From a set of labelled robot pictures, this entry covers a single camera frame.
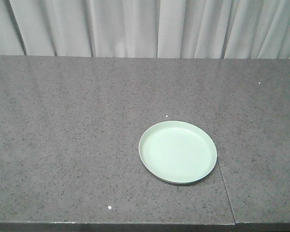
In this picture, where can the white pleated curtain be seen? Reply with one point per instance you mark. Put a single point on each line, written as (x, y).
(146, 28)

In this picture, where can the light green round plate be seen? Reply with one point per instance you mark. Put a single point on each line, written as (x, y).
(177, 152)

